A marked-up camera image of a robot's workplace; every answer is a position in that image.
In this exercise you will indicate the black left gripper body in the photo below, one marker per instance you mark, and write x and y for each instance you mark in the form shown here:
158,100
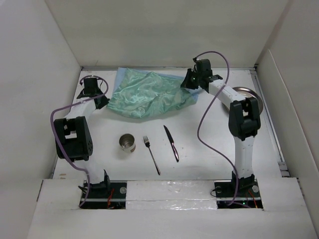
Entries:
98,92

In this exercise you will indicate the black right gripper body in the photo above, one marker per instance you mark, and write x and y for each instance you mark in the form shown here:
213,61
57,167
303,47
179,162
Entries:
200,75

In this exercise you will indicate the green satin tablecloth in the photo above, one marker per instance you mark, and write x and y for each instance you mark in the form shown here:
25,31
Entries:
143,95

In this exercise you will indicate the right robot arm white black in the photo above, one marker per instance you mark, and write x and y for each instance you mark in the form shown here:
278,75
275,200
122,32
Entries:
243,120

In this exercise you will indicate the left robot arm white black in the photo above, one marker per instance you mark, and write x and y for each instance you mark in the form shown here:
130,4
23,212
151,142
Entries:
70,128

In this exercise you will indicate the light blue cloth napkin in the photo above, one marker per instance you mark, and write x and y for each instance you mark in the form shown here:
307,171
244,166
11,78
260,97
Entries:
120,75

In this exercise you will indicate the steel cup with white band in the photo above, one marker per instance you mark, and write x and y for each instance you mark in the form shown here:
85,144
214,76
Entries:
127,143

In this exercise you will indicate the silver fork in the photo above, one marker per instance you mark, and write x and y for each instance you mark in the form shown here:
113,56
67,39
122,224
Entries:
147,144

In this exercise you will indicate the white foam front panel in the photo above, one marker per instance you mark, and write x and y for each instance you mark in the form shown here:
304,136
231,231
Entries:
182,195

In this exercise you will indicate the black handled table knife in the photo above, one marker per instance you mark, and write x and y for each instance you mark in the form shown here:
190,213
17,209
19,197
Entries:
172,143

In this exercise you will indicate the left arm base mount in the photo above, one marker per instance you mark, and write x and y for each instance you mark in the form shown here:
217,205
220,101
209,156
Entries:
102,198

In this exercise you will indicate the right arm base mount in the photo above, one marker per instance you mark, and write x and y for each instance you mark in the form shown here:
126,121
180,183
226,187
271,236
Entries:
247,197

